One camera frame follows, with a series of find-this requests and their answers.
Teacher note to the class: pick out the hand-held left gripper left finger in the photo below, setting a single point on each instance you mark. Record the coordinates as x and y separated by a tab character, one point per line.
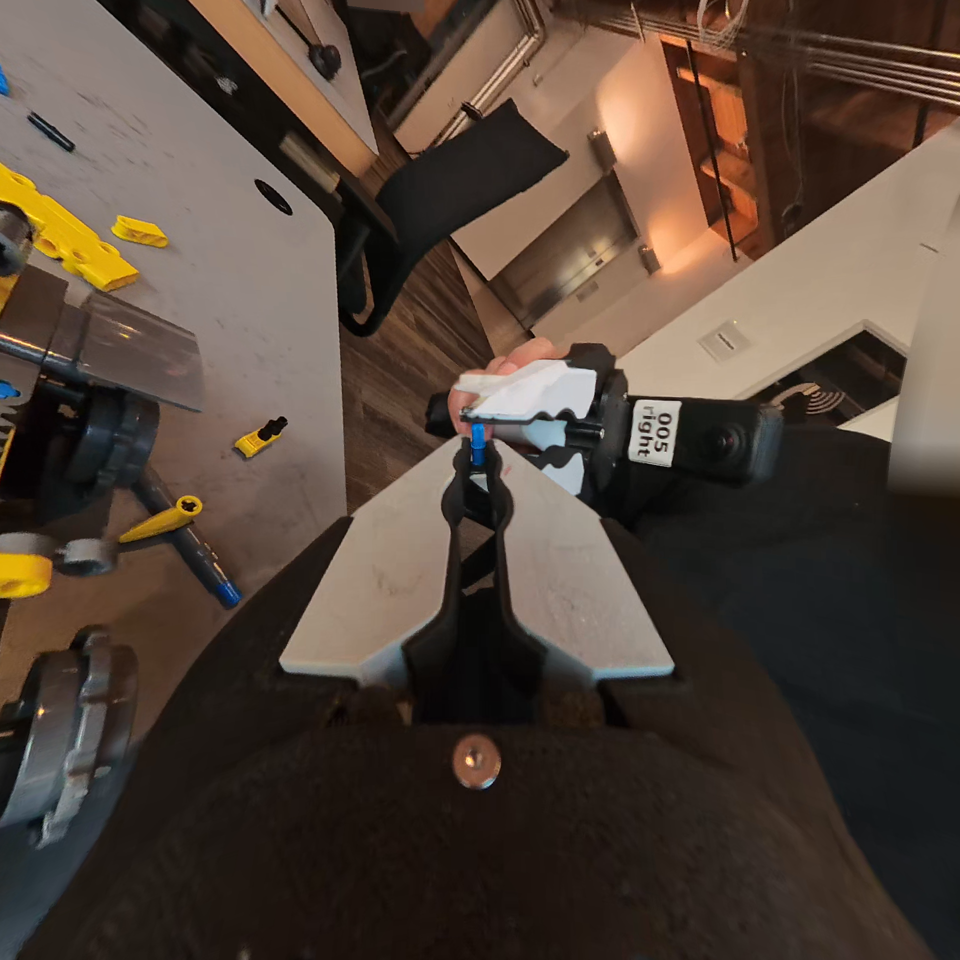
367	592

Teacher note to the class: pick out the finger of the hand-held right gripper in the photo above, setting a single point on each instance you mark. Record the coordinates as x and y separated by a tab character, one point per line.
540	394
570	472

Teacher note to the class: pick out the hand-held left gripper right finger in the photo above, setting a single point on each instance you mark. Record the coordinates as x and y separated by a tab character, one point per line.
585	592

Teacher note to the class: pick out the single blue connector pin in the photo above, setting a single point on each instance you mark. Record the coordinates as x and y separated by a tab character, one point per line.
478	442

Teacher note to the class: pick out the short yellow brick beam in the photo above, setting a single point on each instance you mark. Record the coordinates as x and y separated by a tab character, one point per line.
251	444
139	230

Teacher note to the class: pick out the yellow rectangular brick panel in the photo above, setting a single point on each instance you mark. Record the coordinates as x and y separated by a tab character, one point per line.
67	240

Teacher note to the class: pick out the cluster of small brick pins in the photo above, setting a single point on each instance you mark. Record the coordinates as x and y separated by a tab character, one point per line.
51	131

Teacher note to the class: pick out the person's right hand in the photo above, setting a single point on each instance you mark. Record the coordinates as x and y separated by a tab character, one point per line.
517	352

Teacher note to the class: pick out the grey axle blue tips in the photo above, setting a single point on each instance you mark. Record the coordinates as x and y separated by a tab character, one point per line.
202	570

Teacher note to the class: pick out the black office chair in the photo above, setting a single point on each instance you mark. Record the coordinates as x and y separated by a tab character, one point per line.
465	172

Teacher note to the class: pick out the yellow grey brick vehicle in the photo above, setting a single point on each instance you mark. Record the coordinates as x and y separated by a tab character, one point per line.
112	337

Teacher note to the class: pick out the grey table wood edge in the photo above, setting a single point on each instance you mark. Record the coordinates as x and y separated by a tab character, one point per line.
300	60

